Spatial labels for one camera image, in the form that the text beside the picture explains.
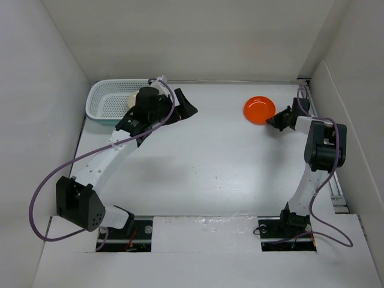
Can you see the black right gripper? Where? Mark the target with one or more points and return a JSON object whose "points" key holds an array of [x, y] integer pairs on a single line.
{"points": [[275, 120]]}

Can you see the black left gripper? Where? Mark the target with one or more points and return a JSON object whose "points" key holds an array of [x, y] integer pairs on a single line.
{"points": [[186, 110]]}

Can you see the orange plate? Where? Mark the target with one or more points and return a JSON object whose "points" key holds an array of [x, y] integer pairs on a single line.
{"points": [[258, 109]]}

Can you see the beige plate with black patch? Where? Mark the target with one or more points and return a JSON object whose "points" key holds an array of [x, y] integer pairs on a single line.
{"points": [[131, 100]]}

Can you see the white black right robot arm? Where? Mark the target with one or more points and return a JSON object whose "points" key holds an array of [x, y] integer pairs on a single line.
{"points": [[325, 151]]}

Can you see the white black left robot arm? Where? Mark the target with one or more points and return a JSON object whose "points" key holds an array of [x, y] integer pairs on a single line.
{"points": [[78, 197]]}

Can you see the white perforated plastic basket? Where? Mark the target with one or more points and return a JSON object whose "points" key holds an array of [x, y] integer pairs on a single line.
{"points": [[108, 98]]}

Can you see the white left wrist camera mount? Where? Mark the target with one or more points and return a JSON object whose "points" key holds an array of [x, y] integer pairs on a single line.
{"points": [[160, 83]]}

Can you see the aluminium rail right edge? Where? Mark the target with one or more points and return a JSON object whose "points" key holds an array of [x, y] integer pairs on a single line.
{"points": [[324, 153]]}

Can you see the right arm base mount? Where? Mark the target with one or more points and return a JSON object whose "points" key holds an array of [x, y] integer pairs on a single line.
{"points": [[276, 236]]}

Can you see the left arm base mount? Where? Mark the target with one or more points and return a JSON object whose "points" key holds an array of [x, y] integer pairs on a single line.
{"points": [[138, 241]]}

